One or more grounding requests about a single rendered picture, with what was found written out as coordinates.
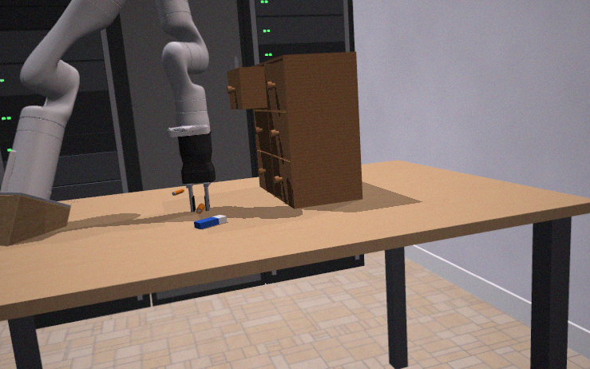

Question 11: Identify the blue and white eraser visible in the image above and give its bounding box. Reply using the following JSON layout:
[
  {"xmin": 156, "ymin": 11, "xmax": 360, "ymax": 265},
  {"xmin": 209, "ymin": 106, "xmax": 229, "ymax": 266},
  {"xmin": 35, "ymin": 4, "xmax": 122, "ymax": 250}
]
[{"xmin": 194, "ymin": 215, "xmax": 227, "ymax": 229}]

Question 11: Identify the brown wooden drawer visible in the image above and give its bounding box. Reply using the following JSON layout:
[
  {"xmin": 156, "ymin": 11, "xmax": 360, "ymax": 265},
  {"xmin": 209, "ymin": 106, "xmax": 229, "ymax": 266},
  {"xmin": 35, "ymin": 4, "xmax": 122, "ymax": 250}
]
[
  {"xmin": 227, "ymin": 66, "xmax": 267, "ymax": 109},
  {"xmin": 265, "ymin": 61, "xmax": 286, "ymax": 108},
  {"xmin": 257, "ymin": 150, "xmax": 274, "ymax": 193},
  {"xmin": 272, "ymin": 155, "xmax": 293, "ymax": 205},
  {"xmin": 254, "ymin": 110, "xmax": 271, "ymax": 151},
  {"xmin": 269, "ymin": 110, "xmax": 290, "ymax": 157}
]

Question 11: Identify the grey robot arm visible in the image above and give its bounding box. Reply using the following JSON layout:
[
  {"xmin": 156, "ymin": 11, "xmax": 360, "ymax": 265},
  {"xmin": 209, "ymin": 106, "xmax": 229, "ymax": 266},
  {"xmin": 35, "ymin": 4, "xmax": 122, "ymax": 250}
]
[{"xmin": 0, "ymin": 0, "xmax": 209, "ymax": 200}]

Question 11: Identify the brown wooden chest of drawers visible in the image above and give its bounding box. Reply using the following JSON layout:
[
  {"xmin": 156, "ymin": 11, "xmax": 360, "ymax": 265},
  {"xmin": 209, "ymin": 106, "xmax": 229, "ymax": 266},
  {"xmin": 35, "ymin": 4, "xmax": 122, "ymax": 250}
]
[{"xmin": 251, "ymin": 52, "xmax": 362, "ymax": 209}]

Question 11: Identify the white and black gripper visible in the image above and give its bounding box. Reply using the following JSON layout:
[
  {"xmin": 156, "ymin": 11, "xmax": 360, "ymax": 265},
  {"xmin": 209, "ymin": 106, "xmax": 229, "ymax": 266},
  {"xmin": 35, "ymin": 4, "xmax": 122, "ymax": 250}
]
[{"xmin": 167, "ymin": 110, "xmax": 216, "ymax": 212}]

